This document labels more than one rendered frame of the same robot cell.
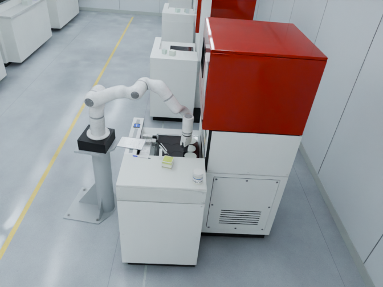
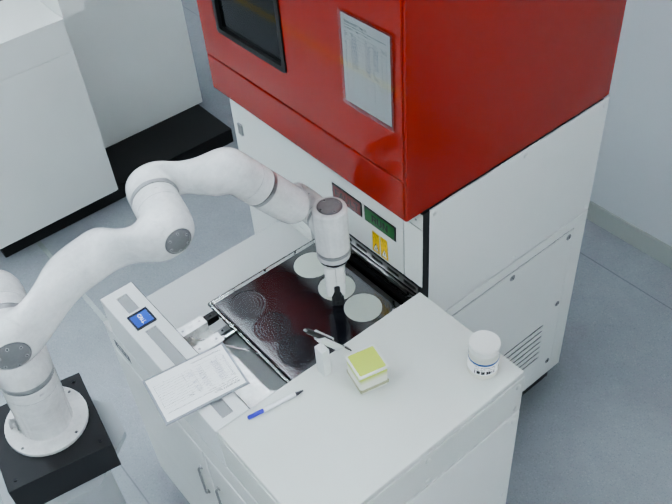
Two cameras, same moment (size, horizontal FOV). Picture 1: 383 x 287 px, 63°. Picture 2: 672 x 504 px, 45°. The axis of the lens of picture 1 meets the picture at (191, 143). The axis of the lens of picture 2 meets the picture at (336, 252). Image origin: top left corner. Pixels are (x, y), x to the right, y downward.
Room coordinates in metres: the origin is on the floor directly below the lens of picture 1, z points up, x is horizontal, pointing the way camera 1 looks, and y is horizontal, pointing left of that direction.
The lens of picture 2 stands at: (0.83, 0.82, 2.48)
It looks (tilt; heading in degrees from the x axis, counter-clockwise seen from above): 44 degrees down; 328
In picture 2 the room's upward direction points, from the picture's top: 5 degrees counter-clockwise
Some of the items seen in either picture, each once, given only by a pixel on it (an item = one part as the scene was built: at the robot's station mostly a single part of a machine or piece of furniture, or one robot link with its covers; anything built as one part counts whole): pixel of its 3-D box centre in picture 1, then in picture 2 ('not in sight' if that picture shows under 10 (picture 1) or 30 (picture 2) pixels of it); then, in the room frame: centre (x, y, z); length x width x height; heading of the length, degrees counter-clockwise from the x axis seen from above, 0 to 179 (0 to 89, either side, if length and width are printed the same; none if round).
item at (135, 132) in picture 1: (134, 141); (175, 367); (2.17, 0.48, 0.89); 0.55 x 0.09 x 0.14; 4
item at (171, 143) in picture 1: (177, 147); (305, 306); (2.12, 0.11, 0.90); 0.34 x 0.34 x 0.01; 4
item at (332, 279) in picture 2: (186, 138); (335, 269); (2.07, 0.04, 1.03); 0.10 x 0.07 x 0.11; 148
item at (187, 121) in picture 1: (187, 123); (330, 225); (2.07, 0.04, 1.18); 0.09 x 0.08 x 0.13; 175
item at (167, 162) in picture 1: (167, 162); (367, 370); (1.79, 0.16, 1.00); 0.07 x 0.07 x 0.07; 80
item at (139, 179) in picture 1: (162, 177); (375, 419); (1.73, 0.19, 0.89); 0.62 x 0.35 x 0.14; 94
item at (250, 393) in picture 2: (145, 150); (227, 372); (2.09, 0.38, 0.87); 0.36 x 0.08 x 0.03; 4
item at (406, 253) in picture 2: (204, 124); (321, 198); (2.33, -0.10, 1.02); 0.82 x 0.03 x 0.40; 4
